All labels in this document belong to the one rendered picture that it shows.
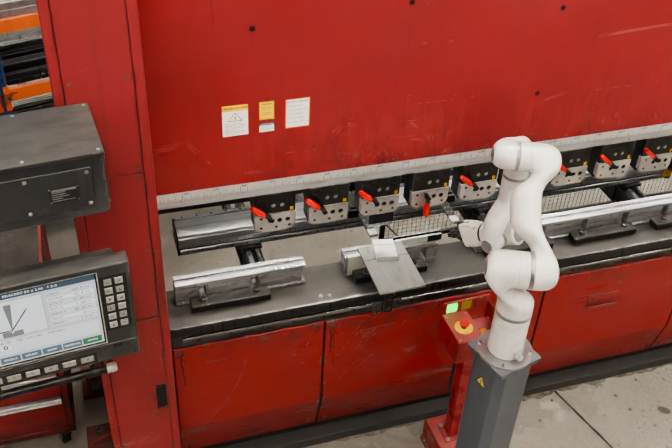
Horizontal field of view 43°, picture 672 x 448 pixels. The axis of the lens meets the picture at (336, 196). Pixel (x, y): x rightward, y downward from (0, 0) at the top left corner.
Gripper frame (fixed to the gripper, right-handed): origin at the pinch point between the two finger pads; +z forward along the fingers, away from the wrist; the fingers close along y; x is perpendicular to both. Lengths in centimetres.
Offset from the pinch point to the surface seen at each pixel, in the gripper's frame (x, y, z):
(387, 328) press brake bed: 29.0, -28.2, 23.4
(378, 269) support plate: 35.4, 2.4, 8.8
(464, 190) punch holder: -2.0, 17.4, -10.7
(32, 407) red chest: 138, -10, 120
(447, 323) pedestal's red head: 20.1, -28.9, -1.2
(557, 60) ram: -27, 55, -49
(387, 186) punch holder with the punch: 25.4, 31.8, -0.1
